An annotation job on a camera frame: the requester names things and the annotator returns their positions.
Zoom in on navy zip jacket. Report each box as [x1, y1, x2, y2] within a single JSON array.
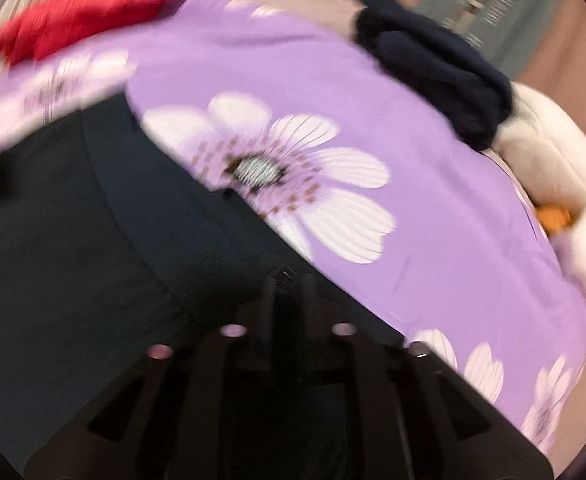
[[0, 92, 409, 473]]

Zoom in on folded navy clothes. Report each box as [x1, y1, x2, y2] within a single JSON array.
[[355, 0, 514, 152]]

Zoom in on red puffer jacket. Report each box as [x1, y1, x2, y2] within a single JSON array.
[[0, 0, 212, 64]]

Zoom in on orange plush piece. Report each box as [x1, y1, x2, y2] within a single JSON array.
[[536, 202, 575, 234]]

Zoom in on purple floral blanket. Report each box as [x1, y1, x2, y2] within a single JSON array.
[[0, 0, 586, 461]]

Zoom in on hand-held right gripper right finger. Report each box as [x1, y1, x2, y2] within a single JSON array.
[[300, 275, 555, 480]]

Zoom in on white plush toy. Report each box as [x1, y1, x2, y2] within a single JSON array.
[[493, 82, 586, 297]]

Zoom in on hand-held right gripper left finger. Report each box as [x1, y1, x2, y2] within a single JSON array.
[[23, 276, 280, 480]]

